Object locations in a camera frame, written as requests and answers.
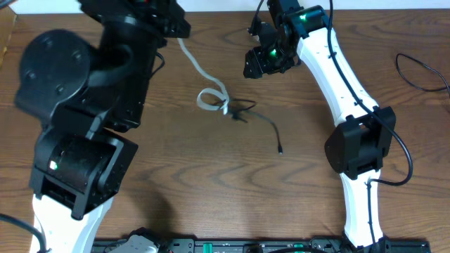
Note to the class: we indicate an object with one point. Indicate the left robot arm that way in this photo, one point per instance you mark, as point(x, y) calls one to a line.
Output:
point(85, 98)

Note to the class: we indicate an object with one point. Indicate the brown cardboard box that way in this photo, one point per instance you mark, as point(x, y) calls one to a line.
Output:
point(8, 19)

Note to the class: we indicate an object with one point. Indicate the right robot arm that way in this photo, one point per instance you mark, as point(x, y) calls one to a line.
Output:
point(363, 131)

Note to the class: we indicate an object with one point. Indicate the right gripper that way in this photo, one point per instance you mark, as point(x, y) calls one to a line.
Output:
point(256, 59)

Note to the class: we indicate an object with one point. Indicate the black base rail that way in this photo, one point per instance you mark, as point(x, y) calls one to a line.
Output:
point(332, 245)

